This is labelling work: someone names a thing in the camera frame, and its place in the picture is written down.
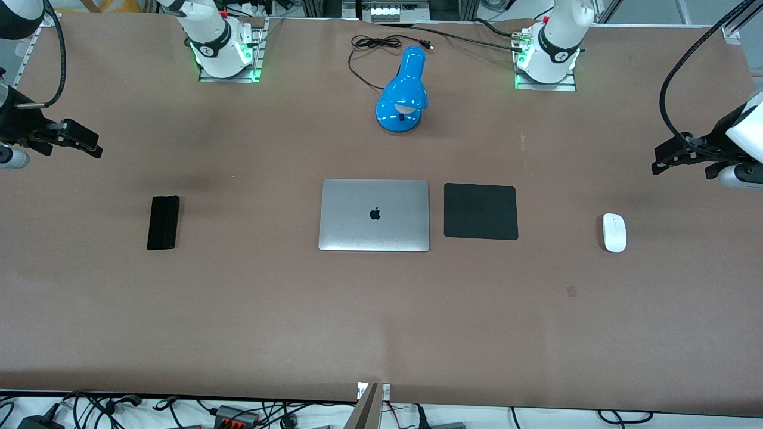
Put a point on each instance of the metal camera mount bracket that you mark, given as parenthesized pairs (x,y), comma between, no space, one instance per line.
(369,411)

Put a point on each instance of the silver closed laptop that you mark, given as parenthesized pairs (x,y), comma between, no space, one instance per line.
(374,229)

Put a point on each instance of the white computer mouse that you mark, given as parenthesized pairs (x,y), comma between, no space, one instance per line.
(614,232)

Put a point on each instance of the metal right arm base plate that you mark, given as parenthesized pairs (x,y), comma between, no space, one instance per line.
(257,59)

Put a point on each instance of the aluminium corner rail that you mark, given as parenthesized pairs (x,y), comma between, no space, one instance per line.
(732,33)

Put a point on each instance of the grey orange power strip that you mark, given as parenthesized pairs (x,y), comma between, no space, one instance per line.
(235,416)

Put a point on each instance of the white connector block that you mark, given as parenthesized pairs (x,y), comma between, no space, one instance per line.
(392,12)

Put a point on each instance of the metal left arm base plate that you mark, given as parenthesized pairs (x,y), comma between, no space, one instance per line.
(545,86)

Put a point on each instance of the aluminium table edge rail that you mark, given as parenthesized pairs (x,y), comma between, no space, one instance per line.
(27,56)

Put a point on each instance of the blue desk lamp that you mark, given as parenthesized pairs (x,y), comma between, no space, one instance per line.
(405,89)

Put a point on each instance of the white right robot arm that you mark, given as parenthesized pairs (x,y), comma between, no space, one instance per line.
(214,36)

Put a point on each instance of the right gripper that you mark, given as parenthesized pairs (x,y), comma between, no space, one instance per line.
(18,122)

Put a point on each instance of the black smartphone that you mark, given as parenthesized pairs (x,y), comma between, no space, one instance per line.
(163,223)

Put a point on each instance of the black mouse pad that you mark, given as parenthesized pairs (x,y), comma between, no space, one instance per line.
(480,212)

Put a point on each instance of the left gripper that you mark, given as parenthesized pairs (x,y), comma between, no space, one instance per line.
(717,139)

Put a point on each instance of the black power adapter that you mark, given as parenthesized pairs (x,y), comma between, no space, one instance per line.
(39,423)

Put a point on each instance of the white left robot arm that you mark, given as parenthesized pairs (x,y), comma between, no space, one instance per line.
(554,47)

